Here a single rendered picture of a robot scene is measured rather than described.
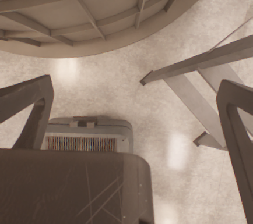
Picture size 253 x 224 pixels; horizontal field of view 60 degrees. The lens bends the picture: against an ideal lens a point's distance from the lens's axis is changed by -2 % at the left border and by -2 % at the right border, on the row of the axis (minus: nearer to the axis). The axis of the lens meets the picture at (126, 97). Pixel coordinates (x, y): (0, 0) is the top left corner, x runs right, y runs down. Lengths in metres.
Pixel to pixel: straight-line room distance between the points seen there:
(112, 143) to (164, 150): 0.42
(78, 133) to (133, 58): 0.54
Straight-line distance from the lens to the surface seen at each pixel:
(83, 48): 1.33
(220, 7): 1.48
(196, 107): 1.09
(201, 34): 1.42
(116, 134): 1.12
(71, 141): 1.16
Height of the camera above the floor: 1.33
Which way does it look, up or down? 83 degrees down
